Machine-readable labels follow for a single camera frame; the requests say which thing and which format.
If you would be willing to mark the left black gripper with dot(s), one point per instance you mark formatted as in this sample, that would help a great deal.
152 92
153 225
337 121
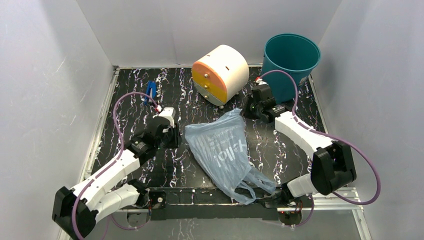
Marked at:
177 138

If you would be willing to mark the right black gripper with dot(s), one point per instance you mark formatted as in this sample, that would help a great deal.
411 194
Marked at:
246 111

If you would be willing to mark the light blue plastic bag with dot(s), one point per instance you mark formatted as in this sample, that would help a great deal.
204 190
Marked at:
221 149

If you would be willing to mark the teal plastic trash bin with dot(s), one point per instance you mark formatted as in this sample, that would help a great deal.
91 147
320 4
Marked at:
292 53

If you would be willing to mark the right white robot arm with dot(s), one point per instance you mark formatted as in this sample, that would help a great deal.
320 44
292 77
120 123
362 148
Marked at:
332 161

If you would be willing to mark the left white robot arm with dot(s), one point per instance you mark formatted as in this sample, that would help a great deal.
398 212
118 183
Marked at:
78 209

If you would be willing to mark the white drawer box orange front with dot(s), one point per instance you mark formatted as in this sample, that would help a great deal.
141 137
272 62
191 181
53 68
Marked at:
220 74

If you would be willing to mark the blue stapler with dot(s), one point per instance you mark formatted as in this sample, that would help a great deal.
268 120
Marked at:
151 90

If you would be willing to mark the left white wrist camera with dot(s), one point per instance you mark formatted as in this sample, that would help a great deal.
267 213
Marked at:
169 114

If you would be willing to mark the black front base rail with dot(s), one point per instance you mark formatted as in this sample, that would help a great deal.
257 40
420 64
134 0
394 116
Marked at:
169 203

